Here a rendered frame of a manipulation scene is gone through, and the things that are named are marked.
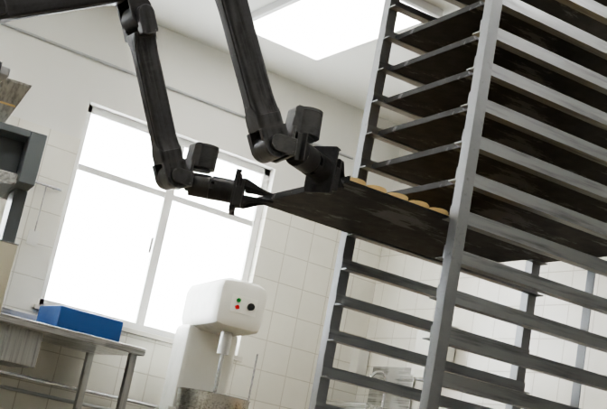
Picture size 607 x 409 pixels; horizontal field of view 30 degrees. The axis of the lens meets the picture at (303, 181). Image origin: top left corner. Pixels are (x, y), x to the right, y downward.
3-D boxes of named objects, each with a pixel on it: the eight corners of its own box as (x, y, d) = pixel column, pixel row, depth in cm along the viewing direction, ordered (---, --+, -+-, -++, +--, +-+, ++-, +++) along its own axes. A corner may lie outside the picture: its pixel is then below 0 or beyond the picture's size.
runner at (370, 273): (346, 269, 281) (348, 257, 282) (340, 269, 283) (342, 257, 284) (538, 328, 310) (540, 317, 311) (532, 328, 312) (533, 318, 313)
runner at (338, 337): (332, 340, 276) (335, 328, 277) (327, 340, 279) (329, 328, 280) (529, 394, 306) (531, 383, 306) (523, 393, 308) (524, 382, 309)
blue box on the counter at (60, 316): (54, 329, 619) (60, 304, 623) (32, 329, 643) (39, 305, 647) (118, 346, 641) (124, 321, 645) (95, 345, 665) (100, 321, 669)
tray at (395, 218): (349, 181, 239) (350, 175, 239) (256, 202, 272) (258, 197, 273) (556, 256, 267) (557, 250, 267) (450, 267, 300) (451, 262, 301)
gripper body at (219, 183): (244, 169, 267) (213, 163, 267) (236, 210, 265) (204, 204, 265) (245, 176, 274) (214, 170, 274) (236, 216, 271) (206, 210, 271)
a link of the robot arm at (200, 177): (183, 196, 271) (182, 191, 266) (190, 169, 273) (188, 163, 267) (212, 201, 271) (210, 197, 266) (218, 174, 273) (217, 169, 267)
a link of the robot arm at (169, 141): (116, 15, 268) (133, 4, 259) (137, 13, 271) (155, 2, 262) (154, 192, 269) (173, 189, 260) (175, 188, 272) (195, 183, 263)
